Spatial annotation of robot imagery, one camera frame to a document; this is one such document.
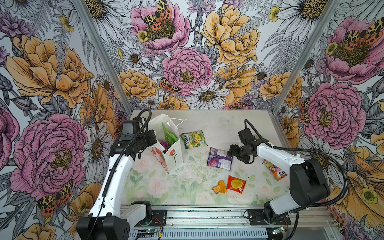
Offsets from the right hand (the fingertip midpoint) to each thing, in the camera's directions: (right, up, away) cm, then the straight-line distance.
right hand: (232, 160), depth 89 cm
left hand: (-42, +12, -11) cm, 45 cm away
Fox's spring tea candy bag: (-23, +11, +13) cm, 29 cm away
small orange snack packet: (-8, -14, -6) cm, 17 cm away
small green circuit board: (+17, -29, -17) cm, 38 cm away
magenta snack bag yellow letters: (-36, +11, -15) cm, 41 cm away
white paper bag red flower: (-34, +3, -9) cm, 35 cm away
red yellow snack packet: (0, -12, -6) cm, 13 cm away
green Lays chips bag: (-36, +14, -7) cm, 39 cm away
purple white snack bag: (-7, 0, +4) cm, 8 cm away
